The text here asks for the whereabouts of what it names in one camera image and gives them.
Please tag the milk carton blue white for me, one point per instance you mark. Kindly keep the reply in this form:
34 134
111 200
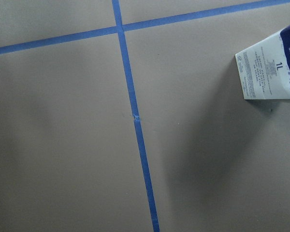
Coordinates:
264 68

